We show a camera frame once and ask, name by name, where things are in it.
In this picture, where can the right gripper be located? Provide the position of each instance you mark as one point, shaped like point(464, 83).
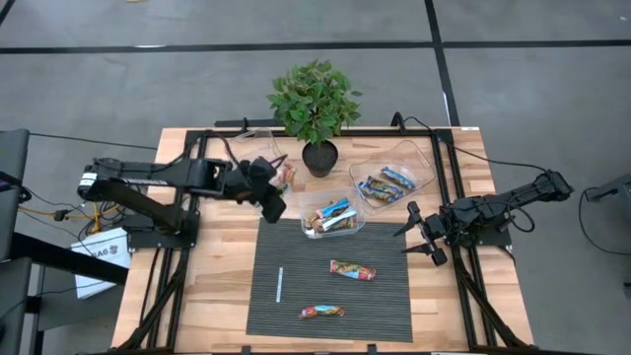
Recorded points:
point(439, 227)

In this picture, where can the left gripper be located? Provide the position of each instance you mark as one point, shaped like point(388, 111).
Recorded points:
point(249, 180)

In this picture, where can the red chocolate chip granola bar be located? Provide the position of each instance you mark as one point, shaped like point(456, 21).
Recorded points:
point(290, 183)
point(352, 270)
point(323, 312)
point(285, 170)

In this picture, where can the orange peanut butter granola bar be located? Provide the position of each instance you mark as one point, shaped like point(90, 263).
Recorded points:
point(345, 227)
point(314, 224)

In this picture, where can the blue oatmeal raisin granola bar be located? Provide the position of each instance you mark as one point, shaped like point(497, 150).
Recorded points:
point(398, 178)
point(370, 193)
point(387, 187)

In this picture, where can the light blue granola bar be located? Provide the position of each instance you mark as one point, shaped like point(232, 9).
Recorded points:
point(335, 207)

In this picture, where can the white backed granola bar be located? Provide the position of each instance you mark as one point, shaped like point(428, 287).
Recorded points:
point(340, 219)

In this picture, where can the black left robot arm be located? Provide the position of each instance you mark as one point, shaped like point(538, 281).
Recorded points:
point(148, 175)

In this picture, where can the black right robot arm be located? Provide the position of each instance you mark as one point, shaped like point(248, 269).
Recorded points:
point(517, 197)

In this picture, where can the clear plastic bin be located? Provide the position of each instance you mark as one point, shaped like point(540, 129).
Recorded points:
point(256, 143)
point(419, 153)
point(308, 197)

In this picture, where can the green potted plant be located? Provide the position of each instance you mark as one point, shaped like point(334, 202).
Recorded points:
point(313, 103)

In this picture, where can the grey woven placemat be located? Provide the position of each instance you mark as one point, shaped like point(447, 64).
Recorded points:
point(374, 315)

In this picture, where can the white stick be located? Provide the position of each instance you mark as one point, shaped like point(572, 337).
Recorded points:
point(280, 286)

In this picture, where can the white paper sheet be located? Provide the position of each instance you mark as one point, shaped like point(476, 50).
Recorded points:
point(101, 261)

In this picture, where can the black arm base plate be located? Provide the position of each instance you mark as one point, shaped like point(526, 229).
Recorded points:
point(143, 239)
point(493, 240)

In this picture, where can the black aluminium table frame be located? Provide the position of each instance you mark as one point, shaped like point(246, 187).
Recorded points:
point(374, 132)

